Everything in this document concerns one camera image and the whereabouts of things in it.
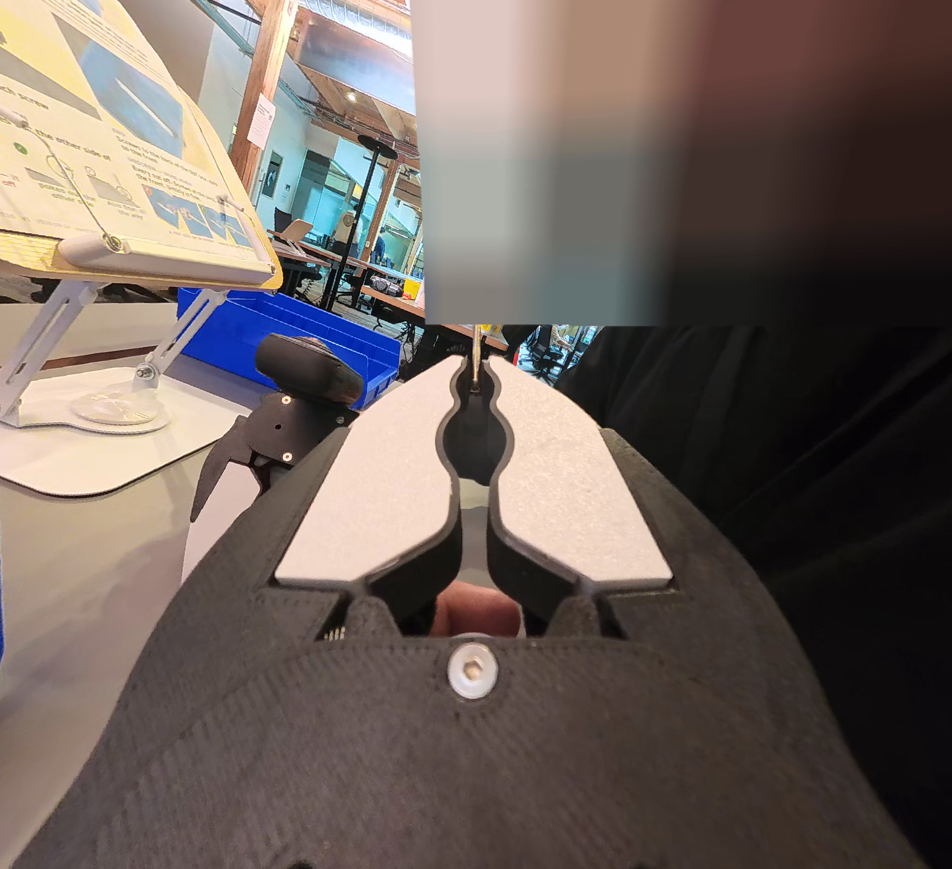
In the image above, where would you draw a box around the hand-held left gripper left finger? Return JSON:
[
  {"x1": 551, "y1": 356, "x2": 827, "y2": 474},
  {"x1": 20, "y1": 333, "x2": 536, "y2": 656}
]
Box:
[{"x1": 274, "y1": 356, "x2": 475, "y2": 619}]

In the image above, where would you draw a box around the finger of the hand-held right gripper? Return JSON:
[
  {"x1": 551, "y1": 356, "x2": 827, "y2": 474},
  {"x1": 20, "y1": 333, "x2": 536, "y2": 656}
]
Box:
[{"x1": 182, "y1": 463, "x2": 269, "y2": 583}]

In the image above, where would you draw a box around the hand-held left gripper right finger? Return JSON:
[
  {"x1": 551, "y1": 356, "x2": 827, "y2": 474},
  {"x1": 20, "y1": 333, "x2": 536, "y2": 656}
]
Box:
[{"x1": 483, "y1": 356, "x2": 675, "y2": 632}]

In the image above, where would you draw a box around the blue plastic bin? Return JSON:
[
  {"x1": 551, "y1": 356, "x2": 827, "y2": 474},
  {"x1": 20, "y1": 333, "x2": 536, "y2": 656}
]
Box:
[{"x1": 177, "y1": 286, "x2": 401, "y2": 410}]

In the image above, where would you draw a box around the brown background table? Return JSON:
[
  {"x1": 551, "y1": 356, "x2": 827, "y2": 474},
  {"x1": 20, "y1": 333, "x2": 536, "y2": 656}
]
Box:
[{"x1": 268, "y1": 229, "x2": 426, "y2": 315}]

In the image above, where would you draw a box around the black floor lamp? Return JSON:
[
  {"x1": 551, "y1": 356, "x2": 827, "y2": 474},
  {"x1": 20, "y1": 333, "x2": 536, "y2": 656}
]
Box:
[{"x1": 326, "y1": 134, "x2": 400, "y2": 312}]

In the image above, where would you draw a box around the white stand with instruction board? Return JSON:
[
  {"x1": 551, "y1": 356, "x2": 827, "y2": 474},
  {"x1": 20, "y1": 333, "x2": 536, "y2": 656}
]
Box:
[{"x1": 0, "y1": 0, "x2": 285, "y2": 498}]

